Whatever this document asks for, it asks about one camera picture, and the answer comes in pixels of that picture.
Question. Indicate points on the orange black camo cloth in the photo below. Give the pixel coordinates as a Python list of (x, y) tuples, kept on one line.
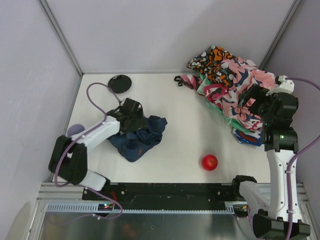
[(213, 63)]

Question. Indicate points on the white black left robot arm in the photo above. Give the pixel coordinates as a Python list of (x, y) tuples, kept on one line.
[(69, 159)]

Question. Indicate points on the pink navy patterned cloth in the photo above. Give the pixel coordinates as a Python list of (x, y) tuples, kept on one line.
[(245, 75)]

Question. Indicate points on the grey slotted cable duct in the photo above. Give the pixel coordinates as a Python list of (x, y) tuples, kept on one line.
[(186, 208)]

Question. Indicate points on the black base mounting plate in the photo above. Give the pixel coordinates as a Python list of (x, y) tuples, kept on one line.
[(170, 193)]

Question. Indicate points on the dark blue denim cloth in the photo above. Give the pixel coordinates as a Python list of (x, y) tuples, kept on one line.
[(133, 145)]

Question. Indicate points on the lilac plastic cup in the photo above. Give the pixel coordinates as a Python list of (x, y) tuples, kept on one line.
[(75, 129)]

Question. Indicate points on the black round plate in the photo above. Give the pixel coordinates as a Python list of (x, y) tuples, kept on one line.
[(120, 83)]

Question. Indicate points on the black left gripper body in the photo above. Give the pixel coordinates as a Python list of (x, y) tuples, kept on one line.
[(136, 119)]

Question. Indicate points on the red apple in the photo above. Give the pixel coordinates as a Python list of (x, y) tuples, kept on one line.
[(209, 162)]

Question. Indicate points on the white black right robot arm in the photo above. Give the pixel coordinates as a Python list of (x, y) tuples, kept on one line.
[(279, 217)]

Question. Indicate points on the magenta green patterned cloth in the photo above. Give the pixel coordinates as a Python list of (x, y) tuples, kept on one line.
[(220, 98)]

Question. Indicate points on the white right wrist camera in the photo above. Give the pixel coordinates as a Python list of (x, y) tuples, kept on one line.
[(284, 85)]

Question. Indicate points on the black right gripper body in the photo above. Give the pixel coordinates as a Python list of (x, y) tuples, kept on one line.
[(251, 97)]

